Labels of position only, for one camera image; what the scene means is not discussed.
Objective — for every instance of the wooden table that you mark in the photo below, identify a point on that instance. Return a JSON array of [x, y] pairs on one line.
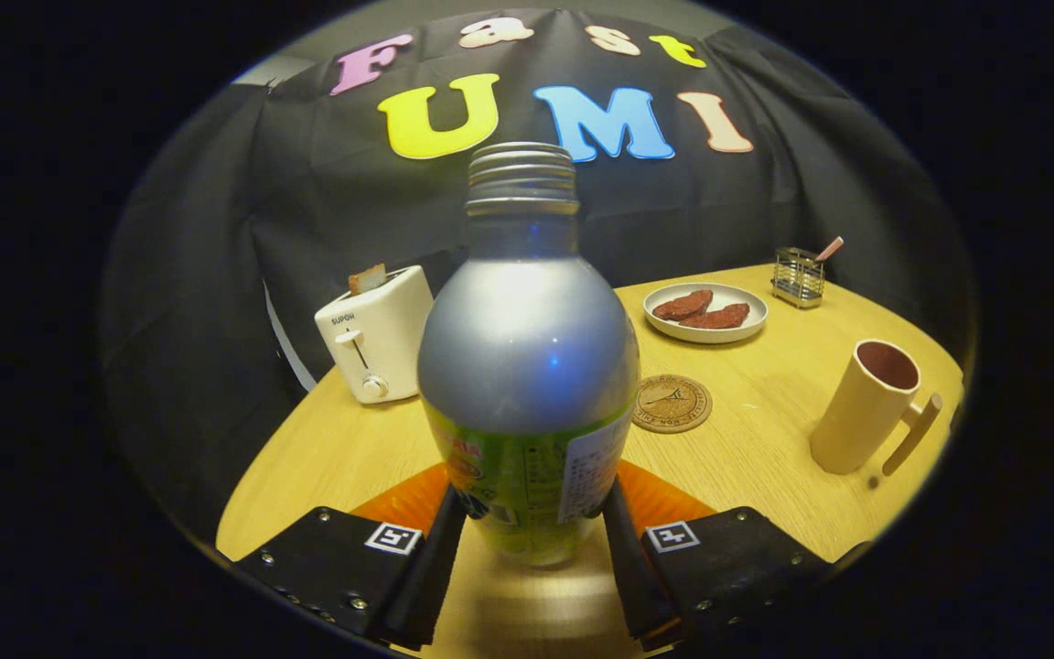
[[747, 439]]

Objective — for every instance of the brown meat piece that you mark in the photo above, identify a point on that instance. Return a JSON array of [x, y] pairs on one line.
[[719, 318], [684, 305]]

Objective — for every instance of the white round plate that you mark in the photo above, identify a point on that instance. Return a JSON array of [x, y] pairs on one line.
[[747, 302]]

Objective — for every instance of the bread slice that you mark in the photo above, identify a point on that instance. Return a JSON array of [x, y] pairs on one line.
[[368, 278]]

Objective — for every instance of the round wooden coaster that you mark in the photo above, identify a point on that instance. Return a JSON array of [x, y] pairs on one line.
[[672, 404]]

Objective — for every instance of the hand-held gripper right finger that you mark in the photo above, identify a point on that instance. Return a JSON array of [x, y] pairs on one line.
[[632, 578]]

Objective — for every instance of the white toaster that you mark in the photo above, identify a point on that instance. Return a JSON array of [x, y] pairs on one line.
[[390, 339]]

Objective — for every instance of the silver bottle with green label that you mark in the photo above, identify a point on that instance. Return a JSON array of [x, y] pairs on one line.
[[527, 357]]

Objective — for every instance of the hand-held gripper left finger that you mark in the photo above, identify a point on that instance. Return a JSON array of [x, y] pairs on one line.
[[426, 586]]

